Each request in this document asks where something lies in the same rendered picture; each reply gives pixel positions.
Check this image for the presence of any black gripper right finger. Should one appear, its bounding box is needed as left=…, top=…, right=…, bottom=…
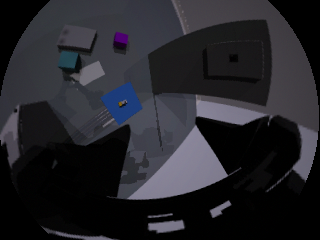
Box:
left=195, top=116, right=271, bottom=176

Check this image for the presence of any black panel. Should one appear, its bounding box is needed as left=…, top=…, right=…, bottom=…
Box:
left=148, top=19, right=273, bottom=107

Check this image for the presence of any small purple block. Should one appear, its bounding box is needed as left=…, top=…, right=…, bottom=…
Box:
left=113, top=32, right=128, bottom=48

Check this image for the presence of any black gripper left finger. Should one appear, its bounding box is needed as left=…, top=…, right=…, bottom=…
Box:
left=47, top=124, right=131, bottom=197

